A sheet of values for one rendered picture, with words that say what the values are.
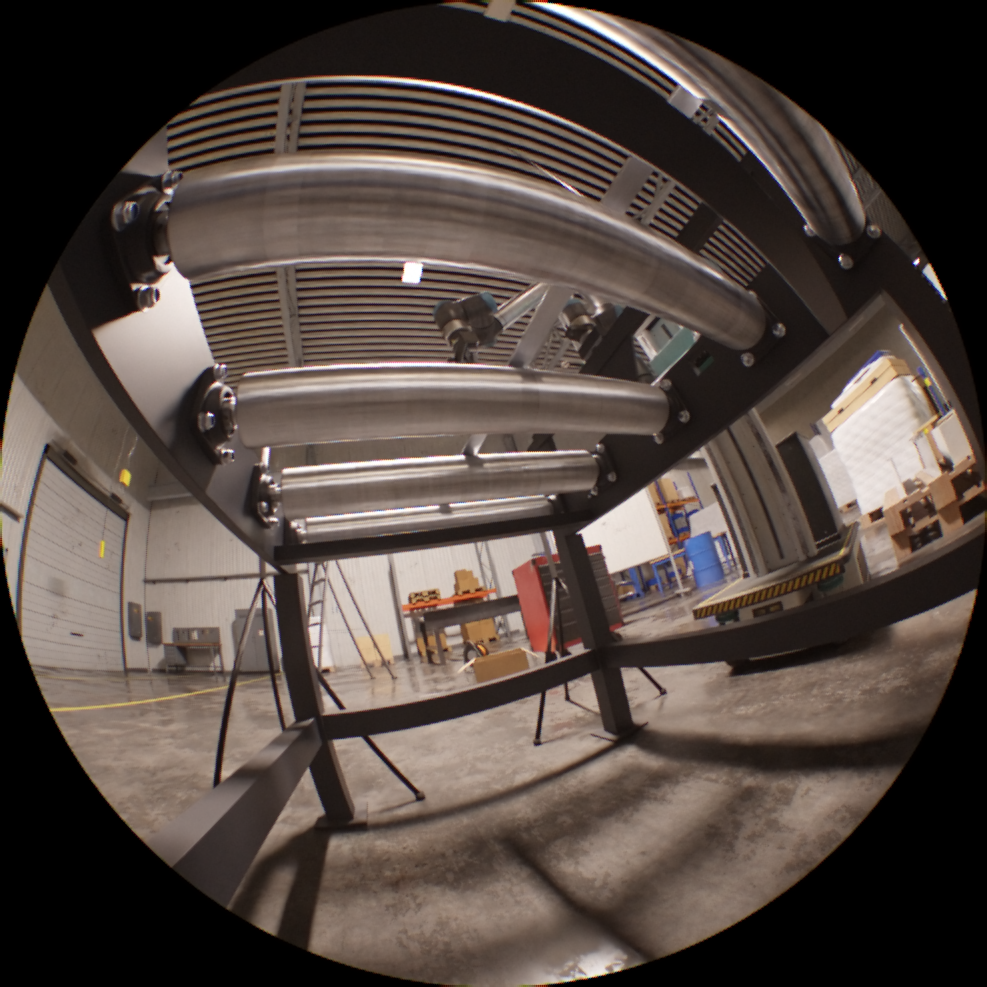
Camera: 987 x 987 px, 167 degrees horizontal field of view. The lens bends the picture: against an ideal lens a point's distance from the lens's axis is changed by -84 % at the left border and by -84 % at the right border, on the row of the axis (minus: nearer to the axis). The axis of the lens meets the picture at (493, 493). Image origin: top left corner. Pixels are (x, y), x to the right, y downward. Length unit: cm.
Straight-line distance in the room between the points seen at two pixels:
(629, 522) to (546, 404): 514
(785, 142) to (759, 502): 144
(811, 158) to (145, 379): 75
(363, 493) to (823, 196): 93
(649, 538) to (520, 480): 495
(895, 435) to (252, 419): 407
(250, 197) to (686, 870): 94
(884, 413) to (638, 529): 403
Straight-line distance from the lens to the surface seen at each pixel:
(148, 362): 43
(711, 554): 621
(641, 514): 574
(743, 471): 169
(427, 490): 74
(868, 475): 412
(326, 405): 47
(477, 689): 102
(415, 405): 48
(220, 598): 1171
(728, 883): 66
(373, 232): 30
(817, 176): 54
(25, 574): 975
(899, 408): 385
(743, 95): 42
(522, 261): 34
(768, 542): 167
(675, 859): 71
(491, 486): 78
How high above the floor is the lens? 52
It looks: 21 degrees up
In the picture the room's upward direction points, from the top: 14 degrees counter-clockwise
